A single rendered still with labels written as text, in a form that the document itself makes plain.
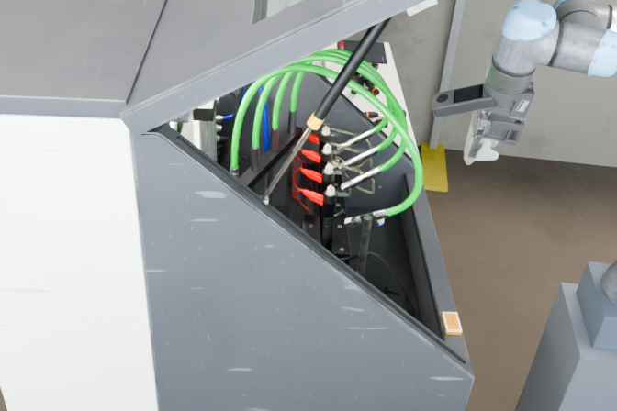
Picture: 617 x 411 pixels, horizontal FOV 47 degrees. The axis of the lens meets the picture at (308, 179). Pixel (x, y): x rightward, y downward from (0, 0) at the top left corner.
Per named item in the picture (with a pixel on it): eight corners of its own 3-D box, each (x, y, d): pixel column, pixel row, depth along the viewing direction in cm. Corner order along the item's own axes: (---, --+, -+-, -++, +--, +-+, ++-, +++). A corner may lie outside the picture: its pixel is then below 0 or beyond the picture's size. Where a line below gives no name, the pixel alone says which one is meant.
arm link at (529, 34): (564, 28, 110) (509, 18, 110) (540, 83, 118) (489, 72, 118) (562, 0, 115) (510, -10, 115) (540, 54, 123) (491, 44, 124)
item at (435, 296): (455, 415, 142) (470, 361, 133) (433, 414, 142) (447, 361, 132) (411, 220, 192) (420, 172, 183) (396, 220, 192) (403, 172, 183)
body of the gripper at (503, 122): (514, 149, 130) (536, 101, 121) (468, 142, 131) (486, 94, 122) (512, 121, 135) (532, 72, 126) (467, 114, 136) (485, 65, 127)
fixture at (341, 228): (344, 304, 160) (351, 252, 151) (299, 303, 159) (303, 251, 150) (336, 211, 187) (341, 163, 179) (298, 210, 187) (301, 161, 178)
